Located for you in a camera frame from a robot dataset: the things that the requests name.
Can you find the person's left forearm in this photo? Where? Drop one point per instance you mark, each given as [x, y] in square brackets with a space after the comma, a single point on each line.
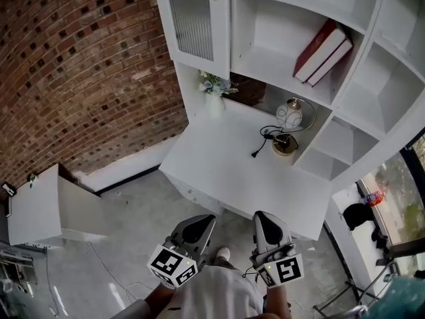
[159, 299]

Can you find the white shelf hutch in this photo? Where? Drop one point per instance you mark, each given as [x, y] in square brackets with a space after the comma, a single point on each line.
[272, 38]

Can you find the red hardcover book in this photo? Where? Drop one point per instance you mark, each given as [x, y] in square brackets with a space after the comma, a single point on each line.
[335, 62]
[315, 50]

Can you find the metal frame cart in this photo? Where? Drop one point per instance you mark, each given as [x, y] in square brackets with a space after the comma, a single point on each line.
[16, 261]

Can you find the black bag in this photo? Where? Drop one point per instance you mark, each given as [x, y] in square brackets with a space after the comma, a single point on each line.
[358, 216]

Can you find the white desk with drawers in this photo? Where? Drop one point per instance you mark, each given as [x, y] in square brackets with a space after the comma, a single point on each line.
[232, 165]

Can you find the person's right forearm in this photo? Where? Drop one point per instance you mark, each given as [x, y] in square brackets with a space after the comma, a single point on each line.
[277, 304]

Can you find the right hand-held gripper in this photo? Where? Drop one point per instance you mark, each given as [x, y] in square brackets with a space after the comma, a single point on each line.
[289, 269]

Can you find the red snack packet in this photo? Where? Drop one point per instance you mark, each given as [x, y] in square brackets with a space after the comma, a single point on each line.
[374, 198]

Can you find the person's white shirt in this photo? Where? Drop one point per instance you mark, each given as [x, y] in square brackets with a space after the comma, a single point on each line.
[216, 294]

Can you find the window frame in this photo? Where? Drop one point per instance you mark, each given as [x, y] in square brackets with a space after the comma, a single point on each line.
[406, 247]

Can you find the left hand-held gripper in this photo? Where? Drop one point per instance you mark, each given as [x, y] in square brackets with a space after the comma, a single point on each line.
[166, 264]

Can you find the white cabinet door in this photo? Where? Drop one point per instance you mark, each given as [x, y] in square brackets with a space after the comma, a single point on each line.
[220, 38]

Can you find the person's white shoe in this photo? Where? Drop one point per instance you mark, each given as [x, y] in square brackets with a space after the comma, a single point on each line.
[223, 253]

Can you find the white flower vase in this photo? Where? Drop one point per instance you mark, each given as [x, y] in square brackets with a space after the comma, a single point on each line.
[215, 106]

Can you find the white side cabinet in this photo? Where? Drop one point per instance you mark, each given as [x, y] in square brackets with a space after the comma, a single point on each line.
[33, 211]

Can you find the white window ledge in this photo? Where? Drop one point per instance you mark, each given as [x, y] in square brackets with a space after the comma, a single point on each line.
[355, 254]

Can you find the small black pouch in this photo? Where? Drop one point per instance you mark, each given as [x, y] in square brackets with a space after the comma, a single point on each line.
[379, 238]

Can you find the artificial flower bouquet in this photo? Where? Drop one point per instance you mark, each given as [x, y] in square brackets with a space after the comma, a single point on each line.
[216, 85]

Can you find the small green plant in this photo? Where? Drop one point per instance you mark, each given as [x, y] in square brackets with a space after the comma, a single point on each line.
[32, 179]

